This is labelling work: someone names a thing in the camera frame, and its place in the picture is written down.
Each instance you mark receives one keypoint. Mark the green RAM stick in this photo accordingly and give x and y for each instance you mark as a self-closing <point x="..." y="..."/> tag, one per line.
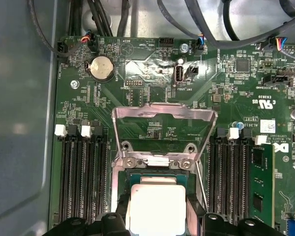
<point x="261" y="172"/>

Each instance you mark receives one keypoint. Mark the thin metal locking lever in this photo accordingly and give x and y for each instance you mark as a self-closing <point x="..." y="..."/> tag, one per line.
<point x="202" y="186"/>

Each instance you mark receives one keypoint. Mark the CPU socket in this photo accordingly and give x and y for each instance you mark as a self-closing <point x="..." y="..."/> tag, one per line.
<point x="186" y="164"/>

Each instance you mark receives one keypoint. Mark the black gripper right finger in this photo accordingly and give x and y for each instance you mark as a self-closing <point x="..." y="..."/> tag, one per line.
<point x="211" y="227"/>

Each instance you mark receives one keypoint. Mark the silver CPU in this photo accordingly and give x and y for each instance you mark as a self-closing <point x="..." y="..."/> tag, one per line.
<point x="157" y="209"/>

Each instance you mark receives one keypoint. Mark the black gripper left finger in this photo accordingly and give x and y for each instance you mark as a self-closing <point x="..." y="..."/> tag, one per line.
<point x="105" y="227"/>

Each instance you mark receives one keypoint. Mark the black PC case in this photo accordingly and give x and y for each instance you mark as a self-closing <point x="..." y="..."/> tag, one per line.
<point x="19" y="98"/>

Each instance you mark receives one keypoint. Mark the green motherboard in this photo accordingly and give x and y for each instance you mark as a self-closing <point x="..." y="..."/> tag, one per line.
<point x="108" y="98"/>

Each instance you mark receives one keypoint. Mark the metal socket cover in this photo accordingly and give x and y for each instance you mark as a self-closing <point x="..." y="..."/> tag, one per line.
<point x="162" y="110"/>

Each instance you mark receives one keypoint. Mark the silver internal USB port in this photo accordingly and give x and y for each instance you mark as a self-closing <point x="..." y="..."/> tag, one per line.
<point x="179" y="75"/>

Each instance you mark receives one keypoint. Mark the silver coin battery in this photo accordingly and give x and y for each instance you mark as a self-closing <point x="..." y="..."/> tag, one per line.
<point x="99" y="67"/>

